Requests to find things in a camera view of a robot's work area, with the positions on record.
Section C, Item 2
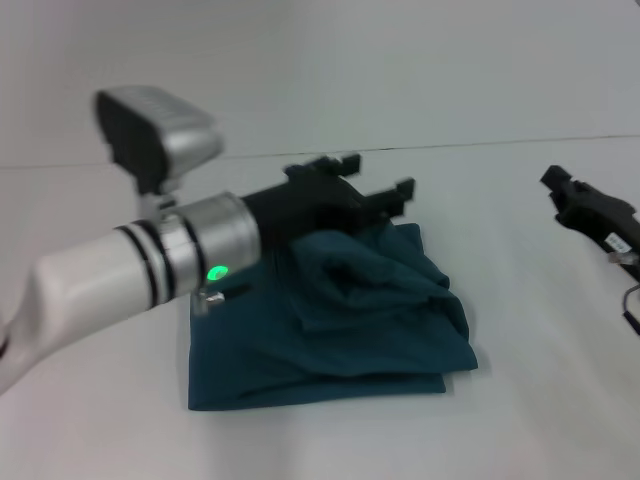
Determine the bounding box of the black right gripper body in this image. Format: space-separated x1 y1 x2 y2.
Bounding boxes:
553 180 640 282

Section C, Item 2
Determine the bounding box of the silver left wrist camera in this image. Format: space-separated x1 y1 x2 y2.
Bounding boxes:
93 85 225 210

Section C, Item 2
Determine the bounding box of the teal t-shirt with FREE print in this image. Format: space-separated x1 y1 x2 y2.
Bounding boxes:
187 222 480 413

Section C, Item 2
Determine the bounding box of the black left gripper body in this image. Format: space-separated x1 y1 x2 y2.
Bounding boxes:
241 169 374 250

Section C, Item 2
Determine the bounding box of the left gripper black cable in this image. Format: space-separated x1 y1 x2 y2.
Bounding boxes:
192 283 255 317

